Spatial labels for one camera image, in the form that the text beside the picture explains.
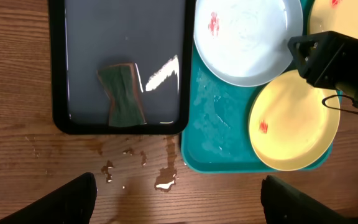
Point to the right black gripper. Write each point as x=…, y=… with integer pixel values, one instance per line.
x=326, y=60

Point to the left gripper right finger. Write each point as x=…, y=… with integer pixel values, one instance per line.
x=284, y=204

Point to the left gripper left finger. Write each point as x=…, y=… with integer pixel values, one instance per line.
x=71, y=203

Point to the light blue plate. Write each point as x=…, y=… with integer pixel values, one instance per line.
x=245, y=42

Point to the green brown sponge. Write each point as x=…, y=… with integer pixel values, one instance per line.
x=121, y=83

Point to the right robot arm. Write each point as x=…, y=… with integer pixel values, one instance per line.
x=357, y=90

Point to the teal plastic tray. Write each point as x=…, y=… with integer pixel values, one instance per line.
x=216, y=139

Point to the black water tray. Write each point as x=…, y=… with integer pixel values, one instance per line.
x=86, y=36

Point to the far yellow-green plate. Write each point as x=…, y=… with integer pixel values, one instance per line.
x=334, y=15

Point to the yellow-green plate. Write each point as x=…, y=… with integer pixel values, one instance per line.
x=334, y=15
x=292, y=124

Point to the near yellow-green plate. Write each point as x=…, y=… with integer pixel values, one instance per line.
x=292, y=124

